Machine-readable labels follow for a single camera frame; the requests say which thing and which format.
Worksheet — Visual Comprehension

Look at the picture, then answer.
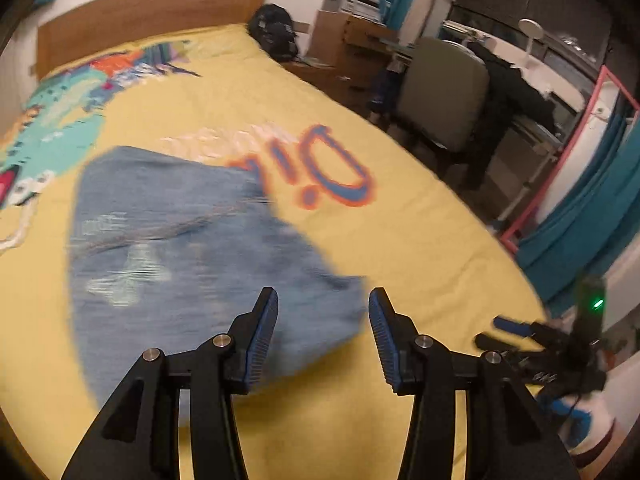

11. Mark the wooden nightstand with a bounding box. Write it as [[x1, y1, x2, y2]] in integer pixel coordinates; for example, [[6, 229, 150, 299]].
[[283, 11, 397, 115]]

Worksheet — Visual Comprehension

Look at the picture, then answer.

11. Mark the white desk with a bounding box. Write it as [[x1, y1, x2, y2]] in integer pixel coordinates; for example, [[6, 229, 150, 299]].
[[442, 20, 559, 192]]

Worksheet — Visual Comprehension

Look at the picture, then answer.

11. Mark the white desk lamp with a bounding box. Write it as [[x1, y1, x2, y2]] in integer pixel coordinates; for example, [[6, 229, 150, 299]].
[[518, 18, 544, 68]]

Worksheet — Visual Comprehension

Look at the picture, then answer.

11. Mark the white printer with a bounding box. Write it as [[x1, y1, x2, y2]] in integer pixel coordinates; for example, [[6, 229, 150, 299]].
[[321, 0, 388, 23]]

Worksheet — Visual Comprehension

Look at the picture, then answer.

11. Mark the teal curtain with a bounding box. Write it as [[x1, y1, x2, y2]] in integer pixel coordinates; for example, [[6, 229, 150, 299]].
[[515, 114, 639, 316]]

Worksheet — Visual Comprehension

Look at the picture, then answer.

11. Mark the yellow dinosaur bedspread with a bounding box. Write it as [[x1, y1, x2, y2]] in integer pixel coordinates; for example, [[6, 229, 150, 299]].
[[1, 24, 542, 479]]

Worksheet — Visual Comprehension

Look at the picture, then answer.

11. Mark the black backpack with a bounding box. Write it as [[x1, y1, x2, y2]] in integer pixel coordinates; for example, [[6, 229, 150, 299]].
[[247, 3, 299, 63]]

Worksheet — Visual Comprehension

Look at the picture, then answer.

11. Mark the wooden headboard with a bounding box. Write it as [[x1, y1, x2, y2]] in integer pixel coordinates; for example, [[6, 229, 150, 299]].
[[35, 0, 265, 79]]

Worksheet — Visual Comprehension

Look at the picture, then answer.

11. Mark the grey desk chair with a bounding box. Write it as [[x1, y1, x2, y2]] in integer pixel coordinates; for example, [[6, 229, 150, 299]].
[[395, 38, 489, 152]]

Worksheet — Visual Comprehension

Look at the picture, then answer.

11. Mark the pink framed mirror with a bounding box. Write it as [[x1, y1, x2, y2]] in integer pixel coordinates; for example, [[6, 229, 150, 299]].
[[500, 65, 639, 255]]

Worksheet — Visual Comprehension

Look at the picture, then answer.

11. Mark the blue denim jacket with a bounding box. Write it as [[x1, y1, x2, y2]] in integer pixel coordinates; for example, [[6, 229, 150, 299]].
[[68, 146, 364, 402]]

